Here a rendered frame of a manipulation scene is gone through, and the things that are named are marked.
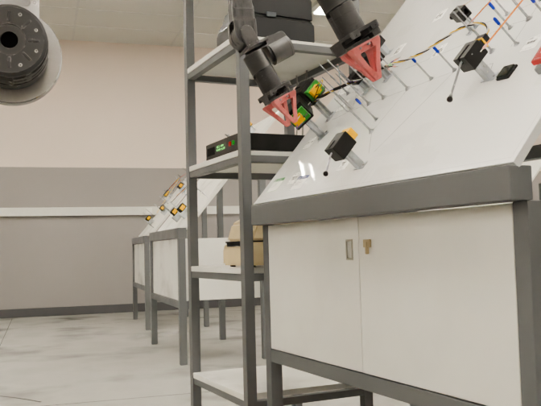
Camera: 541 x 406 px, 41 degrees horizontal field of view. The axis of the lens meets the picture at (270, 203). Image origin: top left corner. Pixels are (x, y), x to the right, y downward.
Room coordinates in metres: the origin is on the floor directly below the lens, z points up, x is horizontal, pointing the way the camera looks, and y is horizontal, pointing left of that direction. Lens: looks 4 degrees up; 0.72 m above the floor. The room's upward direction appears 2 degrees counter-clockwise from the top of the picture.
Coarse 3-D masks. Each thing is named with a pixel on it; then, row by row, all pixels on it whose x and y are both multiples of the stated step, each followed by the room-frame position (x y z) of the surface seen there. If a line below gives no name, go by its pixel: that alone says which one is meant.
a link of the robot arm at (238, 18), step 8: (232, 0) 1.79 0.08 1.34; (240, 0) 1.79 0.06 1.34; (248, 0) 1.79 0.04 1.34; (232, 8) 1.79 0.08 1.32; (240, 8) 1.78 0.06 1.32; (248, 8) 1.79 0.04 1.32; (232, 16) 1.79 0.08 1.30; (240, 16) 1.78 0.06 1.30; (248, 16) 1.79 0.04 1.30; (232, 24) 1.83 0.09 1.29; (240, 24) 1.78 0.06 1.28; (248, 24) 1.79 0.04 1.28; (256, 24) 1.79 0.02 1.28; (232, 32) 1.81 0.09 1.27; (256, 32) 1.79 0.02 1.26; (232, 40) 1.82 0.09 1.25; (240, 40) 1.78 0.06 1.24; (240, 48) 1.83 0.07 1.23
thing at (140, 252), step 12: (180, 180) 7.64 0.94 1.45; (168, 192) 7.87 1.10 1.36; (168, 204) 7.55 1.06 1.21; (156, 216) 7.77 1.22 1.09; (204, 216) 6.94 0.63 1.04; (156, 228) 6.81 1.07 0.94; (204, 228) 6.94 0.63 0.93; (132, 240) 7.85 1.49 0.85; (144, 240) 6.78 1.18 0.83; (132, 252) 7.89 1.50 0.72; (144, 252) 6.80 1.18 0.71; (132, 264) 7.91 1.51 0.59; (144, 264) 6.81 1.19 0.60; (144, 276) 6.98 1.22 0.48; (144, 288) 6.84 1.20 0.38; (204, 300) 6.94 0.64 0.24; (204, 312) 6.94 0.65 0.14; (204, 324) 6.94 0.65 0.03
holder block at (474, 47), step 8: (464, 48) 1.63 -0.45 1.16; (472, 48) 1.60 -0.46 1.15; (480, 48) 1.61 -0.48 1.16; (456, 56) 1.63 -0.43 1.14; (464, 56) 1.59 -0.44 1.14; (472, 56) 1.60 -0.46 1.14; (480, 56) 1.61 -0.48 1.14; (456, 64) 1.64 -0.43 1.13; (464, 64) 1.62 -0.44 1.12; (472, 64) 1.60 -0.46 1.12
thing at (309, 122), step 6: (300, 102) 2.22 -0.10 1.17; (306, 102) 2.30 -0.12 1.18; (288, 108) 2.27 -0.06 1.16; (306, 108) 2.23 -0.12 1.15; (312, 114) 2.24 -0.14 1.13; (306, 120) 2.24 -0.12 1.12; (300, 126) 2.25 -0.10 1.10; (312, 126) 2.31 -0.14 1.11; (318, 126) 2.31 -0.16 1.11; (318, 132) 2.32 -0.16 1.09; (324, 132) 2.32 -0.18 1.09
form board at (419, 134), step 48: (432, 0) 2.40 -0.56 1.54; (480, 0) 2.05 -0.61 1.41; (528, 0) 1.78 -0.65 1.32; (432, 48) 2.08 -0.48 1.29; (432, 96) 1.84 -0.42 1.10; (480, 96) 1.62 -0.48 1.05; (528, 96) 1.45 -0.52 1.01; (384, 144) 1.87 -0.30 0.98; (432, 144) 1.64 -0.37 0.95; (480, 144) 1.47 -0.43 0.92; (528, 144) 1.34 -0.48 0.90; (288, 192) 2.20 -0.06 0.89; (336, 192) 1.92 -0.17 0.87
